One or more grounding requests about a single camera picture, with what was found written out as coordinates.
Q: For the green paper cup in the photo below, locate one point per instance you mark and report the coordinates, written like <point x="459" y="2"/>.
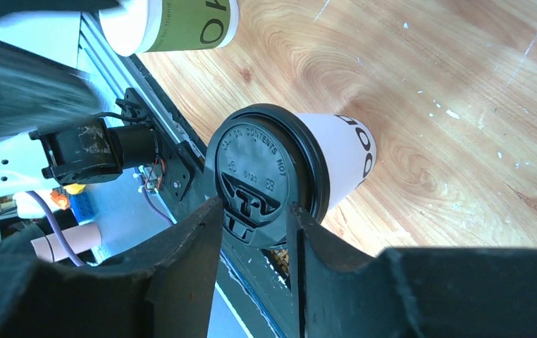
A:
<point x="169" y="25"/>

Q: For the white paper cup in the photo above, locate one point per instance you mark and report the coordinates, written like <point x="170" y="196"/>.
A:
<point x="348" y="148"/>

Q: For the black cup lid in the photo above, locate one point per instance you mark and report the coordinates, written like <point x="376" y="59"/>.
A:
<point x="259" y="161"/>

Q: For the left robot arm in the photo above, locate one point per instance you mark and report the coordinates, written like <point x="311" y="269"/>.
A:
<point x="53" y="132"/>

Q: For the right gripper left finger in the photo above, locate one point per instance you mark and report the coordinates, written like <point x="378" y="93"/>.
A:
<point x="162" y="287"/>

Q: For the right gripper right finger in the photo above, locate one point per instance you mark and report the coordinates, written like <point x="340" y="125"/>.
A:
<point x="339" y="291"/>

